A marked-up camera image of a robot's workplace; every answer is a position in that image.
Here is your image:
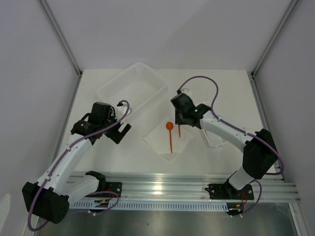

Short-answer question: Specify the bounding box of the orange plastic spoon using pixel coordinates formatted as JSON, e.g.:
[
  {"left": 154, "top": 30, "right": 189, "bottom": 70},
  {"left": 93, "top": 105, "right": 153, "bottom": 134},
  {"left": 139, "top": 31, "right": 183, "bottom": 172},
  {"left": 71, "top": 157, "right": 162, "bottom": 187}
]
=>
[{"left": 165, "top": 121, "right": 174, "bottom": 153}]

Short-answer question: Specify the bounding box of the white paper napkin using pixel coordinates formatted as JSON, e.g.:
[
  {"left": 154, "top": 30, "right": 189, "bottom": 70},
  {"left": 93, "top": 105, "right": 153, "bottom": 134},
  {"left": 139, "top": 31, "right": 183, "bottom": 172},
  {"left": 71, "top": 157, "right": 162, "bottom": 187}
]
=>
[{"left": 143, "top": 117, "right": 193, "bottom": 161}]

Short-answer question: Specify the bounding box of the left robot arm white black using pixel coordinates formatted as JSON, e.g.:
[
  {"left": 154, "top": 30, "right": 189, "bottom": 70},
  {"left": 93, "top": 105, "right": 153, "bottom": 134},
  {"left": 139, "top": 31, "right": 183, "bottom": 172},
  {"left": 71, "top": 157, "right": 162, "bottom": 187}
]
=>
[{"left": 22, "top": 100, "right": 131, "bottom": 232}]

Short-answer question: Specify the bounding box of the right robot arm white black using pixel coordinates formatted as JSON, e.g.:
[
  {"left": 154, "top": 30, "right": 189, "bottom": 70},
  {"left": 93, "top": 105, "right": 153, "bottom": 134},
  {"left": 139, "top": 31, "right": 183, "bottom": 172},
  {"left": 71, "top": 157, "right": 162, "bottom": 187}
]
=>
[{"left": 171, "top": 92, "right": 278, "bottom": 199}]

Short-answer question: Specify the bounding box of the small white utensil tray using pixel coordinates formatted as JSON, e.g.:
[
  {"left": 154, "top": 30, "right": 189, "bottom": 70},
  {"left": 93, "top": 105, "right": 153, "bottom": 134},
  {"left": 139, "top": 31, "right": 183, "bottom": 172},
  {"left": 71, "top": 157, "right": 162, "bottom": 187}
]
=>
[{"left": 201, "top": 130, "right": 227, "bottom": 148}]

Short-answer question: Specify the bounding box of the large white plastic basket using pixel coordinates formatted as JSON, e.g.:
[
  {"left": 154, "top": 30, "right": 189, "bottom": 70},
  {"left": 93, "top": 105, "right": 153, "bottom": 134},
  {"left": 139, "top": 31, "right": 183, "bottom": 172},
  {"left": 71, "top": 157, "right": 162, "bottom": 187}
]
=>
[{"left": 96, "top": 62, "right": 168, "bottom": 119}]

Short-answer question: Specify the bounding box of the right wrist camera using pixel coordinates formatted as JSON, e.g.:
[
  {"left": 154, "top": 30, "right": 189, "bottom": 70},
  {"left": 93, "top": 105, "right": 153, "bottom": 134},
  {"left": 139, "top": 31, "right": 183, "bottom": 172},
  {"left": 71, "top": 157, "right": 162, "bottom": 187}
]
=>
[{"left": 176, "top": 88, "right": 192, "bottom": 95}]

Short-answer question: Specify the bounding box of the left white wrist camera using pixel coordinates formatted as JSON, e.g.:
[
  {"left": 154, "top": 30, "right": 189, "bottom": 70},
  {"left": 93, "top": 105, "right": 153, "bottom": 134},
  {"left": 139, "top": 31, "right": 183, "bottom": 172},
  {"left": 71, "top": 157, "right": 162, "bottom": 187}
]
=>
[{"left": 115, "top": 101, "right": 133, "bottom": 118}]

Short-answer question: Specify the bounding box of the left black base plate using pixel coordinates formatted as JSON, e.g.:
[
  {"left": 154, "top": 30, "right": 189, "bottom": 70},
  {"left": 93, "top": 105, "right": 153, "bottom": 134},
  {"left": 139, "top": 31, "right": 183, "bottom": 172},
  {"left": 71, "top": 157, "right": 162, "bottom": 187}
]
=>
[{"left": 97, "top": 182, "right": 123, "bottom": 198}]

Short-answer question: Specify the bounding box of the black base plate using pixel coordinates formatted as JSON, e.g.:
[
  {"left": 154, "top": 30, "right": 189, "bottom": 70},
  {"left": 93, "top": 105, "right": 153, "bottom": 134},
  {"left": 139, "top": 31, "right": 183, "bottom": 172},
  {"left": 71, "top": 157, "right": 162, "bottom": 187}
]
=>
[
  {"left": 205, "top": 183, "right": 254, "bottom": 200},
  {"left": 97, "top": 182, "right": 123, "bottom": 198}
]

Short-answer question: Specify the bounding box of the white slotted cable duct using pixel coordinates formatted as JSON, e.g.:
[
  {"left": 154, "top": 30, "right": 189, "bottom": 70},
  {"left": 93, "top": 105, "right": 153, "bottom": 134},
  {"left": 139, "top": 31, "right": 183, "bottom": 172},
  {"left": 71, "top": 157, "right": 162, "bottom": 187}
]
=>
[{"left": 70, "top": 200, "right": 228, "bottom": 212}]

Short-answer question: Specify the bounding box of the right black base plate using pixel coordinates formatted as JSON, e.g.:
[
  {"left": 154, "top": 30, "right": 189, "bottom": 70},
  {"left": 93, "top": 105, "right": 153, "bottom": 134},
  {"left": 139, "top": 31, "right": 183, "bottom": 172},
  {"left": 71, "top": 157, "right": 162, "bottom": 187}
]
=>
[{"left": 205, "top": 183, "right": 254, "bottom": 200}]

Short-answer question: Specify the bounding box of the left aluminium frame post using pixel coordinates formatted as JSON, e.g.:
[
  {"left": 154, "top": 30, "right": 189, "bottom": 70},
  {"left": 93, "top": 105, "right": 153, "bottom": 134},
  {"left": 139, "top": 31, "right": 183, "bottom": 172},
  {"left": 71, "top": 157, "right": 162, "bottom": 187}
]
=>
[{"left": 37, "top": 0, "right": 82, "bottom": 78}]

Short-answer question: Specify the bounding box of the aluminium frame post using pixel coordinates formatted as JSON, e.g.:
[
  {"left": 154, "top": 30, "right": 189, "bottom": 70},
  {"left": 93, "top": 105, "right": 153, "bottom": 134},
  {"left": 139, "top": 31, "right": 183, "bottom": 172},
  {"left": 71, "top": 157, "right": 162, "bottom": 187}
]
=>
[
  {"left": 251, "top": 0, "right": 301, "bottom": 79},
  {"left": 37, "top": 0, "right": 82, "bottom": 78}
]

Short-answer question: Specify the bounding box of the aluminium mounting rail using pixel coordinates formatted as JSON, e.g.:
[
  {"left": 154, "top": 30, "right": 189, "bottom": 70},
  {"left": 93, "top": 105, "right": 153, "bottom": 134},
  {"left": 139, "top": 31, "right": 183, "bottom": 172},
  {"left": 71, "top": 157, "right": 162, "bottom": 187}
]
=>
[{"left": 102, "top": 172, "right": 301, "bottom": 203}]

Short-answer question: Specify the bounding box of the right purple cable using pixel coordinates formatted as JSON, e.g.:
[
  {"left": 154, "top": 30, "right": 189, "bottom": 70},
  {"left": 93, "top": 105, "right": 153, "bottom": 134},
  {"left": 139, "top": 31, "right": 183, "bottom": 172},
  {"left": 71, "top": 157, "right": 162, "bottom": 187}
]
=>
[{"left": 178, "top": 75, "right": 286, "bottom": 217}]

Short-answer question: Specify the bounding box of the right aluminium frame post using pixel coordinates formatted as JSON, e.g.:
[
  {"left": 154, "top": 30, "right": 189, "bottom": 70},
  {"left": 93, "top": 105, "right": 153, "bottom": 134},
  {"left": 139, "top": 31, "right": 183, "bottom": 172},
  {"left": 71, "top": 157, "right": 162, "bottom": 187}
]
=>
[{"left": 251, "top": 0, "right": 301, "bottom": 79}]

